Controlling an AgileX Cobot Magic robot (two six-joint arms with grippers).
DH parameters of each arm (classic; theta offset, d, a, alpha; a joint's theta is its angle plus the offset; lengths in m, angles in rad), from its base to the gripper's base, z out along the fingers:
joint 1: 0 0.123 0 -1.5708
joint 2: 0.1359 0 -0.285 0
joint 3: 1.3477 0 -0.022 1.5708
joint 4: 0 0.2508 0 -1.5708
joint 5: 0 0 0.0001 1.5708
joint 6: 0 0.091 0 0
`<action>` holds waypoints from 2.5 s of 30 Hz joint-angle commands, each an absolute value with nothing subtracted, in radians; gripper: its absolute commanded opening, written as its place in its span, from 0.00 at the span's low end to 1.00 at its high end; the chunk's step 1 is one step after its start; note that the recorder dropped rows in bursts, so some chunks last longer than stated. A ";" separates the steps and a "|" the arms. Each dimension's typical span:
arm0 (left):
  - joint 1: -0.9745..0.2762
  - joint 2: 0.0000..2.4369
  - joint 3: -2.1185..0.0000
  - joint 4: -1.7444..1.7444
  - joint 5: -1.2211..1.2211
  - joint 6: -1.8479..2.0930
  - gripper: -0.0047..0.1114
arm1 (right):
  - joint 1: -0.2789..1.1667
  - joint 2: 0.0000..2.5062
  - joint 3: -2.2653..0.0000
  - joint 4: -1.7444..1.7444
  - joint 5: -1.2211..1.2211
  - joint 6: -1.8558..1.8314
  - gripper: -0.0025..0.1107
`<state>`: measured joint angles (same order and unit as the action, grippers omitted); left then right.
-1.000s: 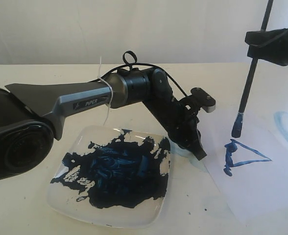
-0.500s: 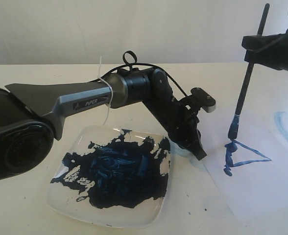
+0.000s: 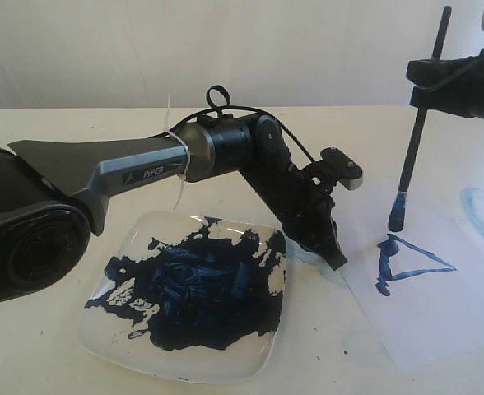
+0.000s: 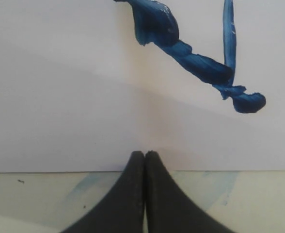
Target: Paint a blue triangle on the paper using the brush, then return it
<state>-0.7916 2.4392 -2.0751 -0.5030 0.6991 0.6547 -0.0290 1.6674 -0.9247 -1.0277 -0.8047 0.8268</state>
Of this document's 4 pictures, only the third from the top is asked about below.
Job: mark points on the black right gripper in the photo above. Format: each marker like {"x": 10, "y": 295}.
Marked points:
{"x": 449, "y": 85}

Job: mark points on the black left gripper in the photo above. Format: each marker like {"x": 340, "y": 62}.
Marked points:
{"x": 300, "y": 205}

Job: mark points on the black paintbrush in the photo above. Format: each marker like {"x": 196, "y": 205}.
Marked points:
{"x": 397, "y": 214}

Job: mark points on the white paper sheet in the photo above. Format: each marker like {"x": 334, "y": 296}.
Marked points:
{"x": 422, "y": 288}

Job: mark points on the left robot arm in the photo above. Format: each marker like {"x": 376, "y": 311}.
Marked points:
{"x": 54, "y": 195}

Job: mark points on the white square paint plate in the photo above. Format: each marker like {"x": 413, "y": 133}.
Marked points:
{"x": 189, "y": 298}

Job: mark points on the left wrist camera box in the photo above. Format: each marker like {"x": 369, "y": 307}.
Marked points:
{"x": 342, "y": 168}

